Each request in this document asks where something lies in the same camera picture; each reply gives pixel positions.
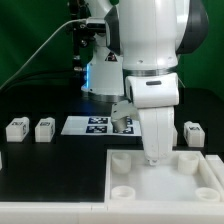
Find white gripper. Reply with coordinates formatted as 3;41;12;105
125;73;179;166

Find white square tabletop part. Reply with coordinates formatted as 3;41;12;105
105;150;224;203

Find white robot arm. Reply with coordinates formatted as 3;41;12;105
82;0;208;165

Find white sheet with tags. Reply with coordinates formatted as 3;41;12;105
61;116;141;136

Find white right obstacle block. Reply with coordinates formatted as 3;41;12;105
206;155;224;188

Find white block left edge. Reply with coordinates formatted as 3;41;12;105
0;152;3;171

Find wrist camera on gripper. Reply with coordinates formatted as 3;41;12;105
111;100;138;132

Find white front rail fixture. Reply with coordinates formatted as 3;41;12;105
0;202;224;224

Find black cables on left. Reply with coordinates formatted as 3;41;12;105
0;69;84;96

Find grey camera cable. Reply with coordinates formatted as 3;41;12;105
0;19;88;92

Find black camera on stand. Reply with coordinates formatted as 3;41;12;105
64;0;111;88

